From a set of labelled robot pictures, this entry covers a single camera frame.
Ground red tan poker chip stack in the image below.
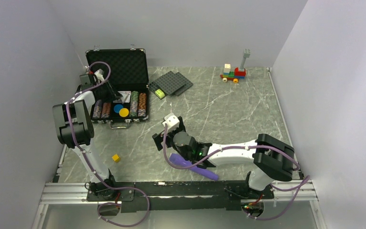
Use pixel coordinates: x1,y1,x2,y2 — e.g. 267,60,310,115
101,103,112,118

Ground blue round disc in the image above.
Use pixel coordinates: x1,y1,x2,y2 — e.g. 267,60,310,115
113,104,124,114

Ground black poker set case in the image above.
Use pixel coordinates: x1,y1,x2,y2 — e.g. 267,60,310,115
85,48,150,124

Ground yellow round disc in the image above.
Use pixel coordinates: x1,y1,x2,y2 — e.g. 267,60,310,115
119,108,130,117

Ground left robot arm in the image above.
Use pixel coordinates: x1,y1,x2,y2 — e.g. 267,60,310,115
52,78,118,200

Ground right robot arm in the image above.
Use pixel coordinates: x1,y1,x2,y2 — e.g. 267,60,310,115
152,113,300,198

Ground playing cards deck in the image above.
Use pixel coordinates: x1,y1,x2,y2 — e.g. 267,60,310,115
113,91,132,104

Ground purple flashlight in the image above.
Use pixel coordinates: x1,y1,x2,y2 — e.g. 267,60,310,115
169,154,219,181

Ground green poker chip stack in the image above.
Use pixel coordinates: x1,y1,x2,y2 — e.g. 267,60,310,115
130,91,139,117

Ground orange poker chip stack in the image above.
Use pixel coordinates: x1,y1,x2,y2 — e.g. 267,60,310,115
138,93,147,117

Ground lime green toy block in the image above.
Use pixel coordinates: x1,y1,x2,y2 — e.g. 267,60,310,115
154,89,166,99

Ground small yellow cube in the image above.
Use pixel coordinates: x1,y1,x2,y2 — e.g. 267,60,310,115
112,154,120,163

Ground dark grey building baseplate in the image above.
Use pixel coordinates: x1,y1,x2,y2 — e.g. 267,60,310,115
149,71,186,96

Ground toy brick train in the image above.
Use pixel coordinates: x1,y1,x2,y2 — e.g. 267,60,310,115
220,49,251,83

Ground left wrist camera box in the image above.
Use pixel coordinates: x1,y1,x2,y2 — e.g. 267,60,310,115
94,69,105,82

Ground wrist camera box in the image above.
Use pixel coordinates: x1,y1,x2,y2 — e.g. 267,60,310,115
162,113,180,133
94,69,105,82

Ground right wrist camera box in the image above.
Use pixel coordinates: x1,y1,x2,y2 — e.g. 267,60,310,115
162,113,180,133

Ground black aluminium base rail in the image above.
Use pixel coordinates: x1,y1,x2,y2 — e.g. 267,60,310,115
39,179,319,212

